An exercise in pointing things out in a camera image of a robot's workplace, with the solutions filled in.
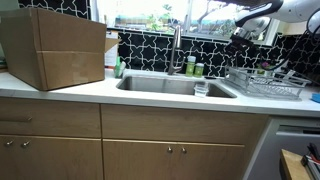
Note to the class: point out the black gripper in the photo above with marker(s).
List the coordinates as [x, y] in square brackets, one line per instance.
[237, 44]

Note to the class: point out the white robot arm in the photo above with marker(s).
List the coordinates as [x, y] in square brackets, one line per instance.
[254, 20]

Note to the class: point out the small green jar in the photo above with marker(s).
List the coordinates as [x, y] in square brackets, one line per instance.
[198, 72]

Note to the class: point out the green soap bottle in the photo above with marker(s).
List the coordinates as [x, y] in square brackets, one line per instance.
[190, 66]

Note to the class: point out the clear plastic cup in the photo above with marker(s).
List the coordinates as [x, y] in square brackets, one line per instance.
[201, 89]

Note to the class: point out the silver kitchen faucet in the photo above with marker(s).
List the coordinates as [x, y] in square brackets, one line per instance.
[176, 44]

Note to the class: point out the stainless steel sink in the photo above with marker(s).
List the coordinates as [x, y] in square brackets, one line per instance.
[169, 85]

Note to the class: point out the blue sponge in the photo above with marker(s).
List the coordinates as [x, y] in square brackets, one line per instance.
[316, 97]

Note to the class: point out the white dishwasher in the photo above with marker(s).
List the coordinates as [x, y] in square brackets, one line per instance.
[289, 133]

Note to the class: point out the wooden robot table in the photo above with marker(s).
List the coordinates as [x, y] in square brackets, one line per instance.
[291, 167]

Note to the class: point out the cardboard box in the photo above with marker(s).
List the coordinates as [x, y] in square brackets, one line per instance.
[50, 50]

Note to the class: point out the wire dish rack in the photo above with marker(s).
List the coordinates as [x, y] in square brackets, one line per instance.
[265, 84]

